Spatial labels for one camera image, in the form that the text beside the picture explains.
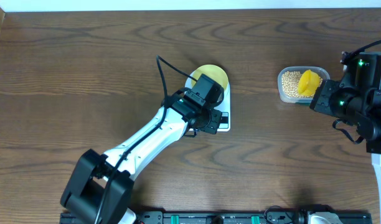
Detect white digital kitchen scale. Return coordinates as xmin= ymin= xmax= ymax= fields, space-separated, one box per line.
xmin=184 ymin=72 xmax=232 ymax=132

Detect pale yellow bowl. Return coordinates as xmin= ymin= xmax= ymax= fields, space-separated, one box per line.
xmin=191 ymin=65 xmax=229 ymax=90

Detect soybeans in container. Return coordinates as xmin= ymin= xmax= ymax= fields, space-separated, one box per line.
xmin=281 ymin=72 xmax=313 ymax=98

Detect clear plastic container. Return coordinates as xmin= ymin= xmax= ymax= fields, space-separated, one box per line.
xmin=278 ymin=66 xmax=330 ymax=104

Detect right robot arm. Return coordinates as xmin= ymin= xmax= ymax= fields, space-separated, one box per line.
xmin=309 ymin=52 xmax=381 ymax=221

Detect yellow measuring scoop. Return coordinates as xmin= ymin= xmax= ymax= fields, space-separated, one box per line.
xmin=298 ymin=70 xmax=322 ymax=97

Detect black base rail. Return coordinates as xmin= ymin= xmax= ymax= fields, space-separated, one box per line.
xmin=120 ymin=205 xmax=372 ymax=224

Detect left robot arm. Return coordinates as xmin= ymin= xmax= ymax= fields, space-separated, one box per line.
xmin=60 ymin=88 xmax=226 ymax=223

